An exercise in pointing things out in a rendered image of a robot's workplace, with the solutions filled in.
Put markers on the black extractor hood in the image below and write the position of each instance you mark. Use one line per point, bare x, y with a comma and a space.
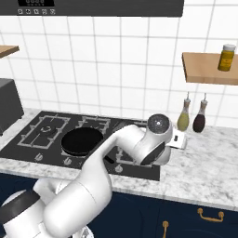
124, 7

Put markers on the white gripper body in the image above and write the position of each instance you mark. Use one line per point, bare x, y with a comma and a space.
182, 140

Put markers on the silver hob knob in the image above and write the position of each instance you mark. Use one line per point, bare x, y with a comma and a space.
66, 161
38, 157
118, 168

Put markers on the dark brown sauce bottle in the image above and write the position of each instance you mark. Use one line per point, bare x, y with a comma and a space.
199, 121

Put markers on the black frying pan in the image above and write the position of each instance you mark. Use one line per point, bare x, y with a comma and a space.
81, 141

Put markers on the black hob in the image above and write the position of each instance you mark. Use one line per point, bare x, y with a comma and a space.
34, 145

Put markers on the navy cupboard front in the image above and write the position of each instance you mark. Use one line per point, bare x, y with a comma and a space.
15, 184

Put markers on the navy drawer front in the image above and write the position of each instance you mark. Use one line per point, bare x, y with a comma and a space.
192, 226

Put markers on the navy cupboard door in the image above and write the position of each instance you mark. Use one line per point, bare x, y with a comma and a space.
136, 217

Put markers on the yellow-green oil bottle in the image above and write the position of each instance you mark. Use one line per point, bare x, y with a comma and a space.
183, 119

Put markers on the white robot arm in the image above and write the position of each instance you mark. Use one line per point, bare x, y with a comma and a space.
93, 176

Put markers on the dark grey appliance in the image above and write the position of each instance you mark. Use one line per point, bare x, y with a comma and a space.
9, 102

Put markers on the yellow spice jar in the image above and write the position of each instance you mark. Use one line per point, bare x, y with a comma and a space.
226, 59

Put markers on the wooden wall shelf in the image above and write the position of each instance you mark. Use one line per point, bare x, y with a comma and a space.
204, 68
7, 50

